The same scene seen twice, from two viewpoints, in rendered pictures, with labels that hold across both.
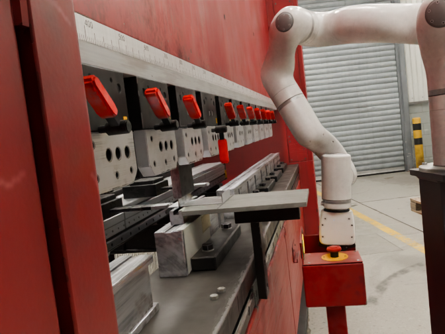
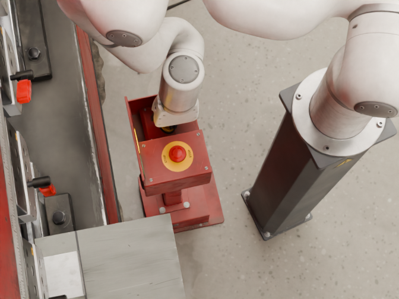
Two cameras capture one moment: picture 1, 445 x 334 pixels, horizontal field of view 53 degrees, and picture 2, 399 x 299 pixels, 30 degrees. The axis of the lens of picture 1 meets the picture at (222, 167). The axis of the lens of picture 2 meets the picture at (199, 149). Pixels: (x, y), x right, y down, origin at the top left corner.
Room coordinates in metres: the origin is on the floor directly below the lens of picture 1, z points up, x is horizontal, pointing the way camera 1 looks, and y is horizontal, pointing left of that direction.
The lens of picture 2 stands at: (0.81, -0.11, 2.42)
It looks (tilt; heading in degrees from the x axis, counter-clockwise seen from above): 75 degrees down; 331
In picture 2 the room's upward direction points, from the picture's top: 5 degrees clockwise
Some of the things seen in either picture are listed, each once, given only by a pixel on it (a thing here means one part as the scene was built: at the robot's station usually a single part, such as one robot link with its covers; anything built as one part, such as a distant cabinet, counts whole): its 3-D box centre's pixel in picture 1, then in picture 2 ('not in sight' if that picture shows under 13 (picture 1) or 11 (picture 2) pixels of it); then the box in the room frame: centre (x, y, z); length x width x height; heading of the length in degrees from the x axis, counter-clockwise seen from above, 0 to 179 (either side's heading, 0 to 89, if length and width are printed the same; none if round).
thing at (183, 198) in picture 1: (183, 183); not in sight; (1.03, 0.10, 1.05); 0.10 x 0.02 x 0.10; 167
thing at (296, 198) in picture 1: (248, 201); (110, 272); (1.00, -0.05, 1.00); 0.26 x 0.18 x 0.01; 77
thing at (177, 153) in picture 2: (334, 252); (177, 155); (1.21, -0.28, 0.79); 0.04 x 0.04 x 0.04
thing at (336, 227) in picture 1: (336, 224); (176, 105); (1.30, -0.32, 0.85); 0.10 x 0.07 x 0.11; 79
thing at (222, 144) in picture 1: (220, 144); (42, 187); (1.17, 0.00, 1.12); 0.04 x 0.02 x 0.10; 77
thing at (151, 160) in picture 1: (138, 128); not in sight; (0.81, 0.14, 1.18); 0.15 x 0.09 x 0.17; 167
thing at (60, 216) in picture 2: (226, 225); (58, 217); (1.16, 0.01, 0.91); 0.03 x 0.03 x 0.02
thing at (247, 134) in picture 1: (237, 124); not in sight; (1.79, -0.08, 1.18); 0.15 x 0.09 x 0.17; 167
